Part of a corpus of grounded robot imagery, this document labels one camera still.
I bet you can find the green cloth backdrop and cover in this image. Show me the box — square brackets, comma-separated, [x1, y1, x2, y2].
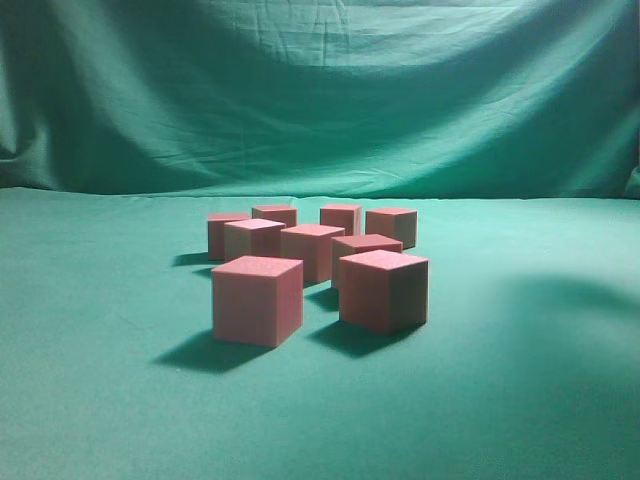
[1, 1, 639, 479]

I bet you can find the red cube placed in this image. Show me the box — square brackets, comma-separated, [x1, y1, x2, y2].
[207, 213, 250, 260]
[320, 204, 362, 236]
[223, 218, 285, 261]
[365, 207, 418, 249]

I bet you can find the red cube back row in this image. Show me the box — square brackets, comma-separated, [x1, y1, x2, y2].
[251, 205, 297, 228]

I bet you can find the red cube column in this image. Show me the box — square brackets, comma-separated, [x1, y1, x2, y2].
[338, 249, 430, 335]
[331, 234, 403, 289]
[211, 255, 303, 348]

